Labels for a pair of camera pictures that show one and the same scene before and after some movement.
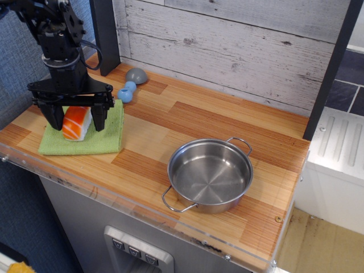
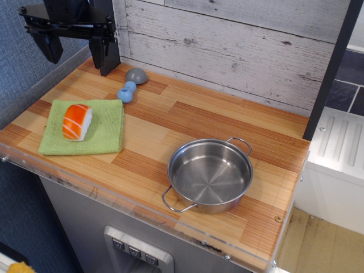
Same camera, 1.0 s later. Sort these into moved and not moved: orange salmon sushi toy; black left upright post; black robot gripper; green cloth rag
Moved: black robot gripper
Not moved: black left upright post; orange salmon sushi toy; green cloth rag
